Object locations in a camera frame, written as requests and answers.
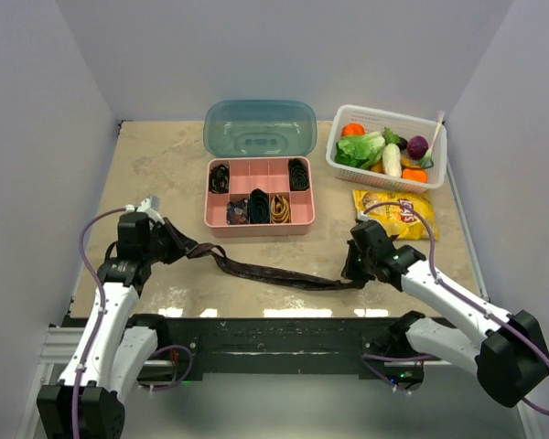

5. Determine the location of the maroon blue-flowered tie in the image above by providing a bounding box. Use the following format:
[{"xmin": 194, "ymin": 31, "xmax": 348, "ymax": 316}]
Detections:
[{"xmin": 162, "ymin": 218, "xmax": 376, "ymax": 293}]

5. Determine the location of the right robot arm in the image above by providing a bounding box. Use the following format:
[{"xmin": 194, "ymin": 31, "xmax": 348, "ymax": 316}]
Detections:
[{"xmin": 349, "ymin": 220, "xmax": 549, "ymax": 407}]

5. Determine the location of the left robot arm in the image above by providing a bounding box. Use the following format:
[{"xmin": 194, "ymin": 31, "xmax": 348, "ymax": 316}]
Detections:
[{"xmin": 37, "ymin": 206, "xmax": 194, "ymax": 438}]

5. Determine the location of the yellow chips bag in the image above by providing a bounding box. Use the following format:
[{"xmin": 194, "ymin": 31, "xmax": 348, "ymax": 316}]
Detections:
[{"xmin": 352, "ymin": 189, "xmax": 439, "ymax": 241}]

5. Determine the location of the navy orange floral rolled tie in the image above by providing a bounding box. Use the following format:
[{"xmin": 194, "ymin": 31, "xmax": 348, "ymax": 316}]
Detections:
[{"xmin": 226, "ymin": 198, "xmax": 249, "ymax": 226}]

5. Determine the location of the black gold patterned rolled tie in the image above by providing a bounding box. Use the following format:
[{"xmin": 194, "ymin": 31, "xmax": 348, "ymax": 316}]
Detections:
[{"xmin": 209, "ymin": 164, "xmax": 230, "ymax": 194}]

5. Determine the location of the pink divided organizer box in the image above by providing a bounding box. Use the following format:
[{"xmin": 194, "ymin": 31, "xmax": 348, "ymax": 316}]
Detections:
[{"xmin": 204, "ymin": 156, "xmax": 315, "ymax": 238}]

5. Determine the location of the dark green rolled tie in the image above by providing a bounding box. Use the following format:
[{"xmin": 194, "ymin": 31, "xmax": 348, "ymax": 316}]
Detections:
[{"xmin": 249, "ymin": 188, "xmax": 271, "ymax": 224}]

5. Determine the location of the orange toy carrot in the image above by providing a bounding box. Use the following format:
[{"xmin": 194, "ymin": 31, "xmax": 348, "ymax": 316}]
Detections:
[{"xmin": 402, "ymin": 168, "xmax": 428, "ymax": 183}]

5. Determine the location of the yellow patterned rolled tie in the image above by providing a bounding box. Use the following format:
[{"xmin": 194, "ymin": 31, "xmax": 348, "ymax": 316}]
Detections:
[{"xmin": 270, "ymin": 194, "xmax": 291, "ymax": 224}]

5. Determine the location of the yellow toy vegetable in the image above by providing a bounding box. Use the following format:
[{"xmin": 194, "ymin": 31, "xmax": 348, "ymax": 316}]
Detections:
[{"xmin": 370, "ymin": 156, "xmax": 418, "ymax": 174}]

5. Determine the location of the white toy cabbage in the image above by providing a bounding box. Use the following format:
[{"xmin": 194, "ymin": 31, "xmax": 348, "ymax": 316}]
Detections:
[{"xmin": 382, "ymin": 144, "xmax": 402, "ymax": 178}]

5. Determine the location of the toy green onion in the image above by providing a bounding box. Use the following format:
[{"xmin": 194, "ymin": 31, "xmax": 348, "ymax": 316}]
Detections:
[{"xmin": 418, "ymin": 110, "xmax": 445, "ymax": 169}]

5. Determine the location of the dark dotted rolled tie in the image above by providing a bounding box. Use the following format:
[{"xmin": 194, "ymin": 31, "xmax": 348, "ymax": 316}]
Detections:
[{"xmin": 288, "ymin": 158, "xmax": 309, "ymax": 191}]

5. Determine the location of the green toy lettuce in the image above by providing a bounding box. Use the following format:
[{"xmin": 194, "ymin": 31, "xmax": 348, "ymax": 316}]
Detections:
[{"xmin": 334, "ymin": 132, "xmax": 386, "ymax": 169}]

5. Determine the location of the purple toy cabbage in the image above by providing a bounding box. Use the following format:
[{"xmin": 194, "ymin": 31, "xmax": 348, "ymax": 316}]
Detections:
[{"xmin": 406, "ymin": 135, "xmax": 429, "ymax": 161}]

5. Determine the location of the dark toy eggplant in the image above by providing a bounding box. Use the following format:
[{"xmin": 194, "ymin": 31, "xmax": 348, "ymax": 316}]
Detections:
[{"xmin": 383, "ymin": 127, "xmax": 408, "ymax": 151}]

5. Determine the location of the teal translucent plastic lid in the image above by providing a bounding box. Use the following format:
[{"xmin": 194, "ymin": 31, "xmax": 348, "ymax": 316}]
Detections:
[{"xmin": 203, "ymin": 100, "xmax": 318, "ymax": 158}]

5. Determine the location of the orange toy pumpkin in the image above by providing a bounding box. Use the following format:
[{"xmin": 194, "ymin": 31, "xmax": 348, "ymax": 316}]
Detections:
[{"xmin": 341, "ymin": 123, "xmax": 366, "ymax": 137}]

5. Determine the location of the white plastic basket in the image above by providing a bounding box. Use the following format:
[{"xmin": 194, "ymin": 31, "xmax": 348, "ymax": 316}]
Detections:
[{"xmin": 326, "ymin": 104, "xmax": 447, "ymax": 193}]

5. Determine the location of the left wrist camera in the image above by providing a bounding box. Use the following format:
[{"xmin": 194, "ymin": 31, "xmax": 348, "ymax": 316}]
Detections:
[{"xmin": 124, "ymin": 195, "xmax": 165, "ymax": 224}]

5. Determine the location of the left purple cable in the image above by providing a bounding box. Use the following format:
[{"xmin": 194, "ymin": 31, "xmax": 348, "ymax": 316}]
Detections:
[{"xmin": 70, "ymin": 205, "xmax": 196, "ymax": 439}]

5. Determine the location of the purple cable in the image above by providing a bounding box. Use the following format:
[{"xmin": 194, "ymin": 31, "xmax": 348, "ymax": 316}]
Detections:
[
  {"xmin": 70, "ymin": 205, "xmax": 196, "ymax": 439},
  {"xmin": 356, "ymin": 200, "xmax": 549, "ymax": 417}
]

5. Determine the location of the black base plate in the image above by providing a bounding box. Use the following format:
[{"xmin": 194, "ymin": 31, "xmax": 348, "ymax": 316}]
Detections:
[{"xmin": 61, "ymin": 313, "xmax": 443, "ymax": 390}]

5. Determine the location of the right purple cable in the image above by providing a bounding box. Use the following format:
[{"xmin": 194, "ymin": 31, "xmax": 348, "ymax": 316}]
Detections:
[{"xmin": 356, "ymin": 200, "xmax": 549, "ymax": 417}]

